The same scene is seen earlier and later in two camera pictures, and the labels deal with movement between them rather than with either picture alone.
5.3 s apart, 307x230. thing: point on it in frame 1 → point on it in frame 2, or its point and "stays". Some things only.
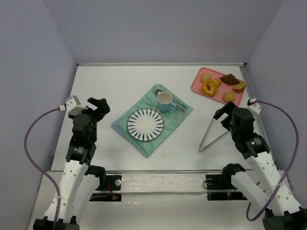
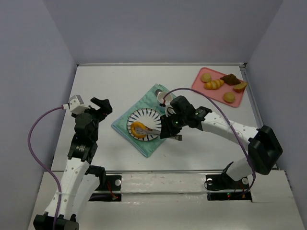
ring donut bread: (209, 87) → (138, 124)
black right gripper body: (225, 115) → (165, 127)
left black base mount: (110, 190) stays
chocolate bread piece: (230, 79) stays
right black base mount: (219, 188) stays
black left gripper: (96, 109) stays
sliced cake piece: (240, 87) stays
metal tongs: (201, 148) → (146, 131)
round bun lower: (228, 96) stays
